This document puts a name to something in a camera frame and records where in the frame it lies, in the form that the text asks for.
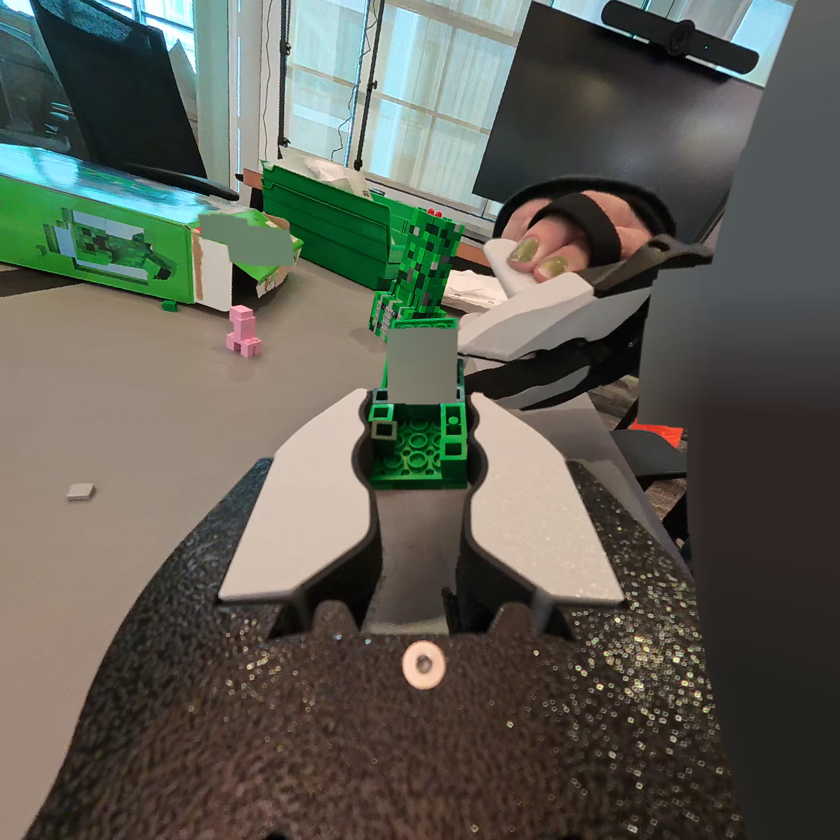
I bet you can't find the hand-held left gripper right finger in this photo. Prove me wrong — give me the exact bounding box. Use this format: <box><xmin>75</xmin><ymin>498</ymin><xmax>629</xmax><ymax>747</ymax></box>
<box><xmin>456</xmin><ymin>392</ymin><xmax>626</xmax><ymax>634</ymax></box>

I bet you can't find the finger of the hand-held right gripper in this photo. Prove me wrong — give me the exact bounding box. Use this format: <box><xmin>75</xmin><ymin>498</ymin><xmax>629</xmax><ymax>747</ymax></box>
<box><xmin>467</xmin><ymin>344</ymin><xmax>643</xmax><ymax>413</ymax></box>
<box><xmin>456</xmin><ymin>271</ymin><xmax>649</xmax><ymax>362</ymax></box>

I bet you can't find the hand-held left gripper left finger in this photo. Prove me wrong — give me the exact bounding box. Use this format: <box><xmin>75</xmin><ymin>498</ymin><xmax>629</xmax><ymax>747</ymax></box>
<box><xmin>217</xmin><ymin>387</ymin><xmax>383</xmax><ymax>634</ymax></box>

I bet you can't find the green brick assembly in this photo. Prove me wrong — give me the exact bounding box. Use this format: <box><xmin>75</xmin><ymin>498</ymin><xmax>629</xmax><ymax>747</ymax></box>
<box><xmin>366</xmin><ymin>314</ymin><xmax>475</xmax><ymax>490</ymax></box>

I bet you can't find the grey desk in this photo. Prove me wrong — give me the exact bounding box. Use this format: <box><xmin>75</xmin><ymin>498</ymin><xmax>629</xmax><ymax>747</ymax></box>
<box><xmin>0</xmin><ymin>256</ymin><xmax>660</xmax><ymax>840</ymax></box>

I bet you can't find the person's right hand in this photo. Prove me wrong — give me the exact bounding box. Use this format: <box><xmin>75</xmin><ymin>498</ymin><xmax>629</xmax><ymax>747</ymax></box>
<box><xmin>500</xmin><ymin>190</ymin><xmax>658</xmax><ymax>284</ymax></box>

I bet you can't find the white paper sheet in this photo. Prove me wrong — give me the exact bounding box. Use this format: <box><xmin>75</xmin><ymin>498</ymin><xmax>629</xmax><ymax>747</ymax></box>
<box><xmin>441</xmin><ymin>266</ymin><xmax>509</xmax><ymax>315</ymax></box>

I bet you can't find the green pixelated brick figure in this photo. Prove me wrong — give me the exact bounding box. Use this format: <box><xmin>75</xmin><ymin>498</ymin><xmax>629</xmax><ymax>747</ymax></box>
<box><xmin>369</xmin><ymin>205</ymin><xmax>466</xmax><ymax>339</ymax></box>

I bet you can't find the pink brick pig figure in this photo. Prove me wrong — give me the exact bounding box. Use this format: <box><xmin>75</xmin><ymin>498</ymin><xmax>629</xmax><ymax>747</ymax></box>
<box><xmin>226</xmin><ymin>305</ymin><xmax>263</xmax><ymax>358</ymax></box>

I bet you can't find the green plastic tray stack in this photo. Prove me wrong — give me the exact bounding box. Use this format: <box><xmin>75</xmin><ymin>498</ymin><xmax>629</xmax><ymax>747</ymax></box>
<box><xmin>261</xmin><ymin>159</ymin><xmax>411</xmax><ymax>291</ymax></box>

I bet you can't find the black monitor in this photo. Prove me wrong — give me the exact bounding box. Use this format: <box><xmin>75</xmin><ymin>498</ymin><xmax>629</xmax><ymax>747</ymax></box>
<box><xmin>472</xmin><ymin>0</ymin><xmax>765</xmax><ymax>214</ymax></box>

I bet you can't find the white crumpled paper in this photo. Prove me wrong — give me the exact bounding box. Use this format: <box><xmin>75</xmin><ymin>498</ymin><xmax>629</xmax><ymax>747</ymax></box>
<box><xmin>298</xmin><ymin>152</ymin><xmax>385</xmax><ymax>198</ymax></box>

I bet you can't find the black webcam bar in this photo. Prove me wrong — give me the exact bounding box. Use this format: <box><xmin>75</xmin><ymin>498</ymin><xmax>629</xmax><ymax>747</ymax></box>
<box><xmin>602</xmin><ymin>0</ymin><xmax>760</xmax><ymax>78</ymax></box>

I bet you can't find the green toy box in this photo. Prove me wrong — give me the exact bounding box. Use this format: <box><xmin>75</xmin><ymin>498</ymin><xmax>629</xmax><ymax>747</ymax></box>
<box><xmin>0</xmin><ymin>143</ymin><xmax>305</xmax><ymax>312</ymax></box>

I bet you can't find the black office chair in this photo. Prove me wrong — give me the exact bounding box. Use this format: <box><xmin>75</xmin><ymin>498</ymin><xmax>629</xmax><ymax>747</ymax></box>
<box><xmin>29</xmin><ymin>0</ymin><xmax>240</xmax><ymax>202</ymax></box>

